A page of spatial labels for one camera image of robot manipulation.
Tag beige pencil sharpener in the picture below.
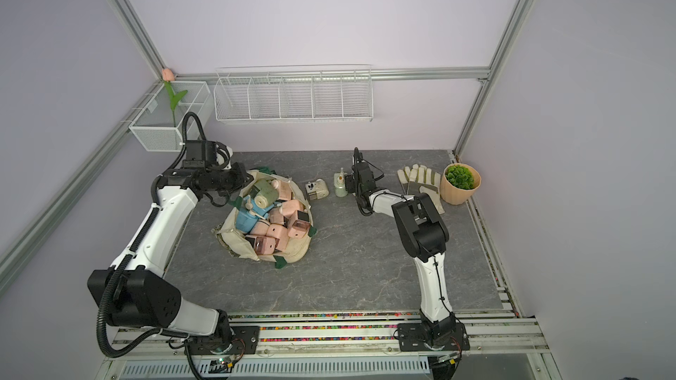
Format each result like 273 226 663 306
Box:
305 179 330 201

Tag cream tote bag green handles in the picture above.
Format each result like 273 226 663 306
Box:
215 170 318 267

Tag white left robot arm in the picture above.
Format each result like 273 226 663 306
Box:
87 163 251 353

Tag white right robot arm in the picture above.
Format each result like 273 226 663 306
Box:
345 172 458 347

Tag olive green pencil sharpener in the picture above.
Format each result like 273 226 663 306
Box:
250 179 279 209

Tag blue pencil sharpener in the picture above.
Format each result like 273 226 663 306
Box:
235 208 259 234

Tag cream work gloves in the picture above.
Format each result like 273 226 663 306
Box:
397 164 445 215

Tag potted green plant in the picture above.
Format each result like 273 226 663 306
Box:
440 163 482 205

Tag pink artificial tulip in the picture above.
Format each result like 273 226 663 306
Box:
161 68 188 125

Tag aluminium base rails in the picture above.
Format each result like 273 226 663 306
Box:
97 304 561 379

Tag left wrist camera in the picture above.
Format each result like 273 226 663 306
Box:
182 140 218 168

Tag small white wire basket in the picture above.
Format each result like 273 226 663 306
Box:
130 81 215 152

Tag long white wire basket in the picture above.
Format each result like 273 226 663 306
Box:
213 64 374 123

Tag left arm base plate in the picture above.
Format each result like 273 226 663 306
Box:
186 325 261 356

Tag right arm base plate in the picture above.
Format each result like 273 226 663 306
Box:
393 319 470 353

